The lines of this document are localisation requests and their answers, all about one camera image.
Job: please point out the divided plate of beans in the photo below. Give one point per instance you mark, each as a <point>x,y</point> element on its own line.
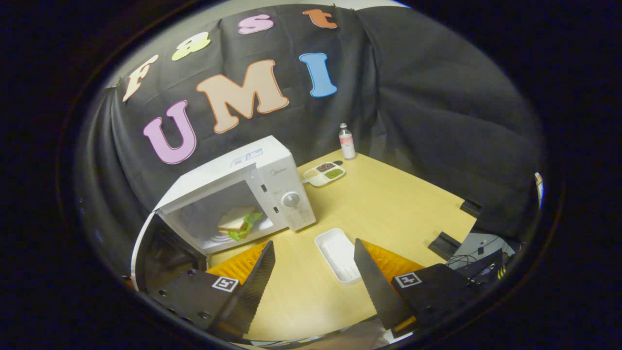
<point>323,175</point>

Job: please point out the white rectangular tray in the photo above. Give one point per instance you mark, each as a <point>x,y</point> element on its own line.
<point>337,253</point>

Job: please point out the small bottle with pink label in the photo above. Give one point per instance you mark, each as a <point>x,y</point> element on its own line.
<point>347,143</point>

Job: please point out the black table clamp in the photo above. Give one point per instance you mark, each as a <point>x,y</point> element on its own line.
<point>470,208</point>
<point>443,245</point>

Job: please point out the white microwave oven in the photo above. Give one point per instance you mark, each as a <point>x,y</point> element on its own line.
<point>272,160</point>

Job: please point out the lettuce sandwich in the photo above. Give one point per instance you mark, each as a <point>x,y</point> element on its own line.
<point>235,221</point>

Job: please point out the black backdrop cloth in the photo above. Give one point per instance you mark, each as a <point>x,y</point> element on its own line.
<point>437,97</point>

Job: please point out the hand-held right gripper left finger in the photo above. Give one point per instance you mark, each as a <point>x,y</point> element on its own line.
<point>252,291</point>

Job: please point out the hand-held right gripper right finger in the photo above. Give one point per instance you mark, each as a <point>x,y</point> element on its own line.
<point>374,287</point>

